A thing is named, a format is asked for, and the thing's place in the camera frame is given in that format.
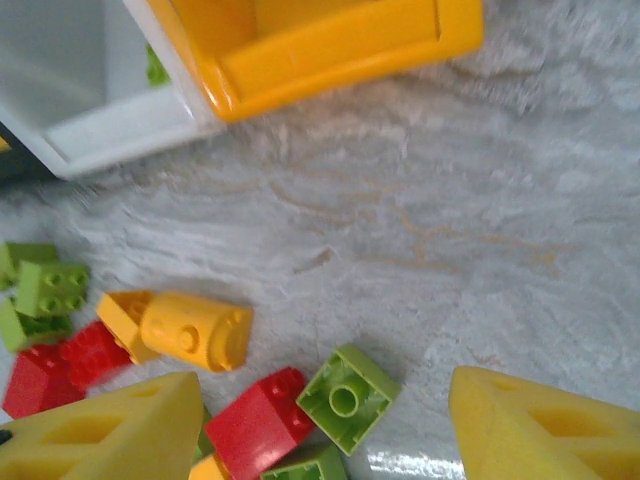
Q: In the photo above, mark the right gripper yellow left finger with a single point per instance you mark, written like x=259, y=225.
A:
x=140, y=440

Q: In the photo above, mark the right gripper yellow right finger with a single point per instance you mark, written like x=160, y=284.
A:
x=500, y=435

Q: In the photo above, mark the yellow lego brick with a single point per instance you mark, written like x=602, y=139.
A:
x=117, y=312
x=210, y=470
x=195, y=330

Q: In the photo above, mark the red lego brick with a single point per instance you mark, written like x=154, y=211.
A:
x=35, y=385
x=255, y=425
x=95, y=355

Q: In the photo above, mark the black plastic bin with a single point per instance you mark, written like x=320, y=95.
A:
x=20, y=165

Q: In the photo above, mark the white plastic bin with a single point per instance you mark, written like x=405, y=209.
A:
x=125, y=125

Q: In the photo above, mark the yellow plastic bin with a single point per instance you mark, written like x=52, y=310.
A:
x=325, y=50

